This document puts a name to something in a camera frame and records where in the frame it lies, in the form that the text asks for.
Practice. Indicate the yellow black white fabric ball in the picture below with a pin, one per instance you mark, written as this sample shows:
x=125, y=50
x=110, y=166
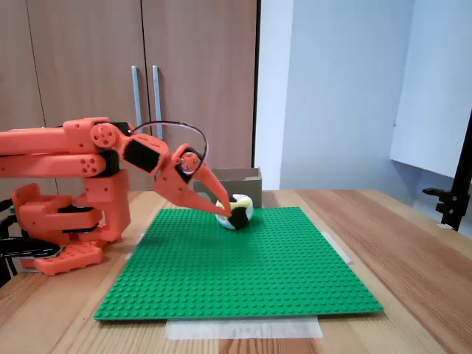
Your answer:
x=239, y=219

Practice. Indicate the open cardboard box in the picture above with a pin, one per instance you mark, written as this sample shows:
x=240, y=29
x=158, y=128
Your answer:
x=243, y=184

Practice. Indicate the masking tape strip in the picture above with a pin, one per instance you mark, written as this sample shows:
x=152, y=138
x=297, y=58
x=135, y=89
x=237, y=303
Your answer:
x=239, y=330
x=339, y=249
x=134, y=249

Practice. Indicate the green studded baseplate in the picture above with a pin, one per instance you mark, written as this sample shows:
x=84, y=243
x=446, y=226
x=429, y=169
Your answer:
x=239, y=276

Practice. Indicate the brown wooden cabinet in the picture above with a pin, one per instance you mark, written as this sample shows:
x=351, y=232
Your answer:
x=73, y=55

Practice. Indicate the black clamp stand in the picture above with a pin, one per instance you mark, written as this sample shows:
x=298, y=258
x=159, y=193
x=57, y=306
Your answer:
x=451, y=206

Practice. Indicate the white wall panel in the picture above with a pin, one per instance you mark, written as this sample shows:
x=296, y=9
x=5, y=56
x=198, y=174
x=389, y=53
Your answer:
x=435, y=92

